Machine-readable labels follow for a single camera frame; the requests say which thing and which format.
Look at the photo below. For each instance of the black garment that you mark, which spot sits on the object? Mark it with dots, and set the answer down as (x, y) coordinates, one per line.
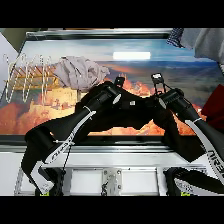
(133, 113)

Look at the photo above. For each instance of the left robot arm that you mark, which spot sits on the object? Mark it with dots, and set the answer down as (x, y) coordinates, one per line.
(63, 128)

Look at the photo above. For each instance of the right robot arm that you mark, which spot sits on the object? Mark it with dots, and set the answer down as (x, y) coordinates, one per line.
(206, 135)

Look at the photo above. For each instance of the dark blue checked garment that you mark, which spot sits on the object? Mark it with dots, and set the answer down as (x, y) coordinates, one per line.
(174, 36)

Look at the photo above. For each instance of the red garment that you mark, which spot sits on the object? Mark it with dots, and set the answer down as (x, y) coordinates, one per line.
(215, 108)

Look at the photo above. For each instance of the light grey garment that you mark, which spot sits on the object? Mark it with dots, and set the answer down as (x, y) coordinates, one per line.
(208, 41)

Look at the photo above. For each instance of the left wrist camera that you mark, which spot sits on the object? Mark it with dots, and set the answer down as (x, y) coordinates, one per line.
(119, 81)

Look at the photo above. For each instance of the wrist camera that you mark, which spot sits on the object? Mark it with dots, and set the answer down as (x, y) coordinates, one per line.
(157, 78)
(119, 81)

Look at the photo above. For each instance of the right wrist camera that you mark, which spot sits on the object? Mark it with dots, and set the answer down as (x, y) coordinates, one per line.
(157, 78)

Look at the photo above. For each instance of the silver frame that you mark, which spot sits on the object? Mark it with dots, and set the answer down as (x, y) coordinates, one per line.
(133, 181)

